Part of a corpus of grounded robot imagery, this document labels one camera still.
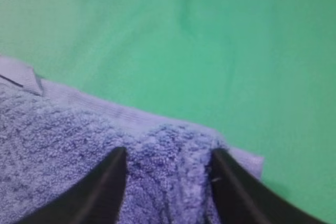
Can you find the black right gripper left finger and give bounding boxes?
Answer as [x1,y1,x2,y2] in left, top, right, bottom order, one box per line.
[18,147,127,224]

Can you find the green table cover cloth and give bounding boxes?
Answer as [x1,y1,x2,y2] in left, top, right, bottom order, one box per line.
[1,0,335,223]

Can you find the blue waffle-weave towel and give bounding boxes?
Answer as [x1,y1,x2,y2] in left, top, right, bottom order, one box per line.
[1,57,264,223]

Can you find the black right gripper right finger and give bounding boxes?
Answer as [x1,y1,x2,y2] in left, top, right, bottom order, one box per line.
[209,148,323,224]

